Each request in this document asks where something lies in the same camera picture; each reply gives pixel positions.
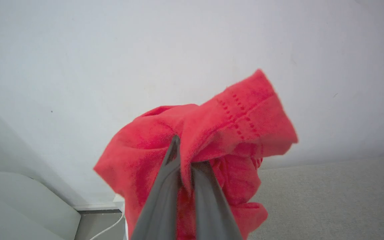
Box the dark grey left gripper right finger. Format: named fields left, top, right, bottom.
left=191, top=161, right=243, bottom=240

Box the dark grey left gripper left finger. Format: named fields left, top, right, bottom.
left=130, top=135, right=182, bottom=240

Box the red garment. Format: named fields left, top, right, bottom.
left=93, top=69, right=299, bottom=240

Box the white rounded panel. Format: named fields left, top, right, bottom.
left=0, top=169, right=81, bottom=240

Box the white cable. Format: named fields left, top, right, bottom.
left=90, top=212, right=126, bottom=240

